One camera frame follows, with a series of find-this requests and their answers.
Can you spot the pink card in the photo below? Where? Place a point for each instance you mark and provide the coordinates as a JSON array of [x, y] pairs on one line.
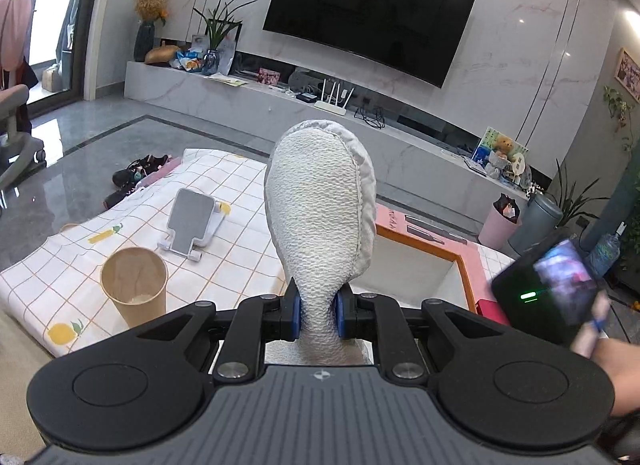
[[269, 77]]

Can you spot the white router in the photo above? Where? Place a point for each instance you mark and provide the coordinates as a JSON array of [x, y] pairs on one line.
[[332, 107]]

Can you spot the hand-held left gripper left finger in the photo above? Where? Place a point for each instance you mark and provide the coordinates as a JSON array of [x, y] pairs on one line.
[[296, 316]]

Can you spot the brown paper cup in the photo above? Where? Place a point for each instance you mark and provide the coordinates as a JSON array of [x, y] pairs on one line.
[[132, 290]]

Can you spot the person's right hand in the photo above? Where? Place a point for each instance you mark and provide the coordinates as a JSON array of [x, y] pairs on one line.
[[592, 327]]

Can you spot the hanging vine plant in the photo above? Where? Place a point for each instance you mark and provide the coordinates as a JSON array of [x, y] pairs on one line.
[[620, 110]]

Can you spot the yellow papers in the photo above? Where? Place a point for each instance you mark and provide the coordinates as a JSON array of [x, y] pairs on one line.
[[225, 80]]

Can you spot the small plush bear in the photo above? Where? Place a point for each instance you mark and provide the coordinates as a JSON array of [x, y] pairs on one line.
[[500, 152]]

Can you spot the dark vase with dried flowers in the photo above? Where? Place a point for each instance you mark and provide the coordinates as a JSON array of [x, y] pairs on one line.
[[147, 30]]

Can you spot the black sneaker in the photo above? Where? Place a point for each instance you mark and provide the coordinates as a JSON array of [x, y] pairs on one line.
[[140, 170], [119, 197]]

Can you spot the grey trash bin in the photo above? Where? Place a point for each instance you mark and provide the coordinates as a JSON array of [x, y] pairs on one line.
[[537, 225]]

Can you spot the pink trash bin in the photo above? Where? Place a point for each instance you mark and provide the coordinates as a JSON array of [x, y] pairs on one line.
[[497, 230]]

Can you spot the potted leafy plant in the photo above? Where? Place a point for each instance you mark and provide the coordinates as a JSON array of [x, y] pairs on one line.
[[580, 200]]

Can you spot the framed wall picture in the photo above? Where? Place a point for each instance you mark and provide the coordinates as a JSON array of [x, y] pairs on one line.
[[629, 75]]

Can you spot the small black box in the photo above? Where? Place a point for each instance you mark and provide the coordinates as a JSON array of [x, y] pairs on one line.
[[306, 98]]

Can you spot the grey phone stand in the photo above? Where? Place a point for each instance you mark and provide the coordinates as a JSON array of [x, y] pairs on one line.
[[189, 215]]

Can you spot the black wall television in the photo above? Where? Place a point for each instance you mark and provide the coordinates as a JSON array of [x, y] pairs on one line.
[[370, 10]]

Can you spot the pile of snack packets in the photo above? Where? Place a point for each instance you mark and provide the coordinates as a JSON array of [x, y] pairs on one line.
[[187, 61]]

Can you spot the colourful picture card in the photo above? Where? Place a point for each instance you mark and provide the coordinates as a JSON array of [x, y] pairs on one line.
[[482, 150]]

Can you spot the person's right forearm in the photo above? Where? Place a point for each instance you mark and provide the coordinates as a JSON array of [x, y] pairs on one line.
[[620, 377]]

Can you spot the marble television console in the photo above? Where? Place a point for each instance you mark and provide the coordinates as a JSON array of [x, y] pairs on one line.
[[320, 135]]

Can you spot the checked tablecloth with lemons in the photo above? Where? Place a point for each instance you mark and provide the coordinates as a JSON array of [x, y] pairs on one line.
[[240, 255]]

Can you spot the green plant in glass vase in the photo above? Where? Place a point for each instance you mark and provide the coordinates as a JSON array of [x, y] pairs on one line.
[[220, 27]]

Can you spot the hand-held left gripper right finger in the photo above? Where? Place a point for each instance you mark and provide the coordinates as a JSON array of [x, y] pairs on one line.
[[339, 316]]

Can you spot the red notebook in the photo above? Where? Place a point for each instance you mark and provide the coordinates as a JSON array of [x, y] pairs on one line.
[[492, 311]]

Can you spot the orange-rimmed storage box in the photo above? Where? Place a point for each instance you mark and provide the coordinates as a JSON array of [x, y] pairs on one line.
[[400, 226]]

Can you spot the brown bread-shaped cushion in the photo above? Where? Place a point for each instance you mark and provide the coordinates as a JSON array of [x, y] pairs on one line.
[[161, 55]]

